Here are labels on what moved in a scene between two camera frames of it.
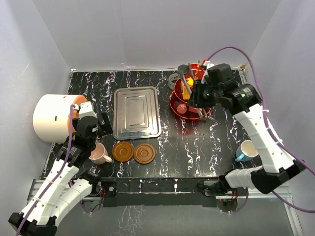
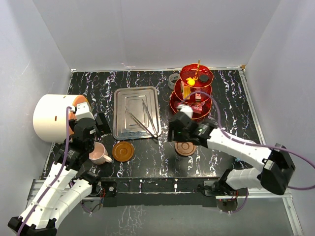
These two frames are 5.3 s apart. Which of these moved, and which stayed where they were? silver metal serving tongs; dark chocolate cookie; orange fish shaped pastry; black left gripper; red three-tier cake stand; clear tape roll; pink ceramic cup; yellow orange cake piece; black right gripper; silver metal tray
Moved: black right gripper; dark chocolate cookie; silver metal serving tongs
Stayed: orange fish shaped pastry; red three-tier cake stand; pink ceramic cup; silver metal tray; yellow orange cake piece; clear tape roll; black left gripper
